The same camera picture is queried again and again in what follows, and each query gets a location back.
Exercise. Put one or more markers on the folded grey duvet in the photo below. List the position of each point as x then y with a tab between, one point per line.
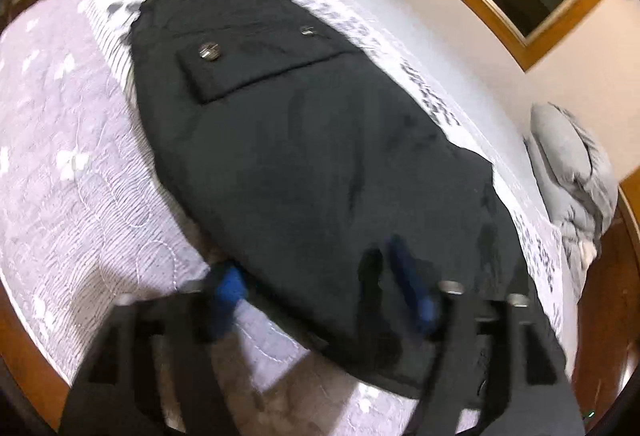
570	156

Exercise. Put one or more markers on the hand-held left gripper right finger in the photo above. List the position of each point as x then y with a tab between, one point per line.
410	276

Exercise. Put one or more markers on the leaf-patterned purple bedspread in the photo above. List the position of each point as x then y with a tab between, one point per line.
60	141

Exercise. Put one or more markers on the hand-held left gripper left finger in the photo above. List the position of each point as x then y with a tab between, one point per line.
227	291

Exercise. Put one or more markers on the black pants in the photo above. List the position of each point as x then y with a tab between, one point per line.
300	141

